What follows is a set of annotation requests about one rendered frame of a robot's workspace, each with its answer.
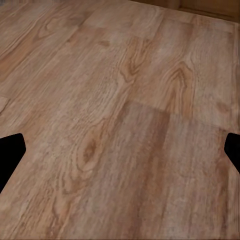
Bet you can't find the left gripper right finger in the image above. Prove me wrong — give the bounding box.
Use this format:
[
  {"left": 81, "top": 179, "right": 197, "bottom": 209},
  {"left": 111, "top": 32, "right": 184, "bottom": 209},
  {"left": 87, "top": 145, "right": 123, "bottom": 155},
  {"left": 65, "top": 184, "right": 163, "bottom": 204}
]
[{"left": 224, "top": 133, "right": 240, "bottom": 173}]

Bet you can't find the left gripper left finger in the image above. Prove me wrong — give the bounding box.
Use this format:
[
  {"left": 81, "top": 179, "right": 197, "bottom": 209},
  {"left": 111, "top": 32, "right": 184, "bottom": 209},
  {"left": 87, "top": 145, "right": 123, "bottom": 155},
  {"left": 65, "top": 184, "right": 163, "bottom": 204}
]
[{"left": 0, "top": 133, "right": 26, "bottom": 193}]

